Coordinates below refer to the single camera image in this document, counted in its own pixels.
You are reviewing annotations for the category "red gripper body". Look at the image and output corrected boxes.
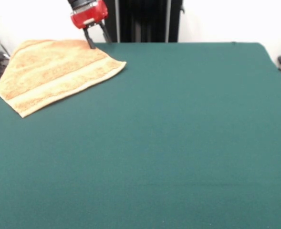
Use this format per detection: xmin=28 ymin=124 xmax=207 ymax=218
xmin=70 ymin=0 xmax=108 ymax=30

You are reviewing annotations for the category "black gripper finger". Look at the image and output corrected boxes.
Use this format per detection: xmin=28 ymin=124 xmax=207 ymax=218
xmin=100 ymin=20 xmax=113 ymax=43
xmin=83 ymin=26 xmax=96 ymax=50

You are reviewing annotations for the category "orange terry towel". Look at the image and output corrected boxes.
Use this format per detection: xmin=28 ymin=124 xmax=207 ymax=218
xmin=0 ymin=39 xmax=127 ymax=118

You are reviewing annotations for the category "dark green table cloth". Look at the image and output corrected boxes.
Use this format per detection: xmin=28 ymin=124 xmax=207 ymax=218
xmin=0 ymin=42 xmax=281 ymax=229

